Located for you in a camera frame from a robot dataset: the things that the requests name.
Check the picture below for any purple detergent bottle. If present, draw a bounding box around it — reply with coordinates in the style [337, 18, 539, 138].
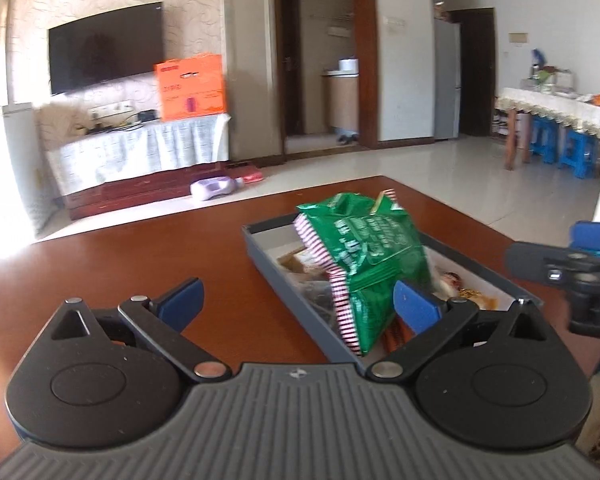
[190, 176, 245, 202]

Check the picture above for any lace dining tablecloth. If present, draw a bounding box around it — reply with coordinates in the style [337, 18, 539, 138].
[495, 86, 600, 143]

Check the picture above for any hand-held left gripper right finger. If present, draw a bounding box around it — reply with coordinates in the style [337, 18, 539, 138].
[367, 280, 568, 386]

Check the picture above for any dark wooden door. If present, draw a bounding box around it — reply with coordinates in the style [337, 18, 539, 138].
[452, 8, 496, 137]

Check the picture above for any black wall television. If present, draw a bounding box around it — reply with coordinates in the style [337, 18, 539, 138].
[47, 1, 165, 97]

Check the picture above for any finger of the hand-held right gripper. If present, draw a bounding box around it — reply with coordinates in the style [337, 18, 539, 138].
[504, 242, 576, 288]
[570, 220, 600, 256]

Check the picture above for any blue plastic stool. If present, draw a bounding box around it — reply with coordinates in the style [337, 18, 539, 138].
[530, 115, 561, 165]
[557, 127, 600, 181]

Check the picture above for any green striped-edge snack bag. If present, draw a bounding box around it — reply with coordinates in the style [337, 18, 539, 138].
[292, 189, 433, 358]

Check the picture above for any grey refrigerator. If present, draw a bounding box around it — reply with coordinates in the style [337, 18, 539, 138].
[434, 17, 462, 140]

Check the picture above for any dark wooden television cabinet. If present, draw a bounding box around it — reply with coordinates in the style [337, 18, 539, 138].
[62, 160, 261, 222]

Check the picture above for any grey shallow box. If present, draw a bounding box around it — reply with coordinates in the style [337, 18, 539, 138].
[241, 212, 543, 365]

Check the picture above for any golden orange snack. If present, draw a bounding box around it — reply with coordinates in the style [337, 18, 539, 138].
[457, 287, 498, 311]

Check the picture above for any white chest freezer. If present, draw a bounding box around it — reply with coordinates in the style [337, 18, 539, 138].
[0, 102, 46, 241]

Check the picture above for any wooden kitchen counter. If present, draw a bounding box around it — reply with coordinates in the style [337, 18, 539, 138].
[321, 71, 359, 128]

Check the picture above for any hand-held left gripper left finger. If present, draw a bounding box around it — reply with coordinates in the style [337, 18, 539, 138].
[47, 276, 233, 386]

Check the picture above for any long orange snack packet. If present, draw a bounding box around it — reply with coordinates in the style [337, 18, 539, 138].
[382, 320, 416, 356]

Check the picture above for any orange cardboard box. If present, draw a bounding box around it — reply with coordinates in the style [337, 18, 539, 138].
[153, 54, 227, 122]

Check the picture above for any tv cabinet with white cloth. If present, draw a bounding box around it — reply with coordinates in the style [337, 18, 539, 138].
[45, 112, 231, 198]

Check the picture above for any wooden dining table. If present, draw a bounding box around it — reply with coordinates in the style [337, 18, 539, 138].
[504, 107, 518, 171]

